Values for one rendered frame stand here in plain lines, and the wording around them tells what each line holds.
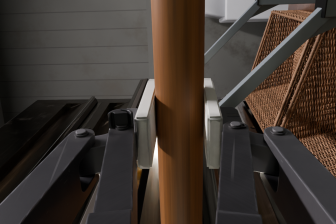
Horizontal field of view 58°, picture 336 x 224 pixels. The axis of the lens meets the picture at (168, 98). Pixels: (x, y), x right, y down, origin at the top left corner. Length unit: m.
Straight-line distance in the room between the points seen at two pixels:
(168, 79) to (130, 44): 3.46
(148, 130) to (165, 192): 0.06
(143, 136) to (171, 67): 0.04
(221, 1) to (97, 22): 1.51
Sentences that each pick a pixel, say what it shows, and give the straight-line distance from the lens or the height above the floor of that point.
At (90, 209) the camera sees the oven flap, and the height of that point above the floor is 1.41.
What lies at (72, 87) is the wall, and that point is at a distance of 3.90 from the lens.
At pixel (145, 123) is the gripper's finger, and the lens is 0.15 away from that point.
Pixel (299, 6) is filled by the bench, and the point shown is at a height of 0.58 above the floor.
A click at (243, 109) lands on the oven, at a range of 1.68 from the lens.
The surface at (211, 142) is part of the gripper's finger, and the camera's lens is 0.16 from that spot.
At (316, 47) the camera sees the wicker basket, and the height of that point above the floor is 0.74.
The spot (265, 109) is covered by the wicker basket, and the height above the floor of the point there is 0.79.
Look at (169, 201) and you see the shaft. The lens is 0.21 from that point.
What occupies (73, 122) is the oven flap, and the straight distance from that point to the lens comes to 1.50.
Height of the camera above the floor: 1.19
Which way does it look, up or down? 3 degrees up
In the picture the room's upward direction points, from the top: 91 degrees counter-clockwise
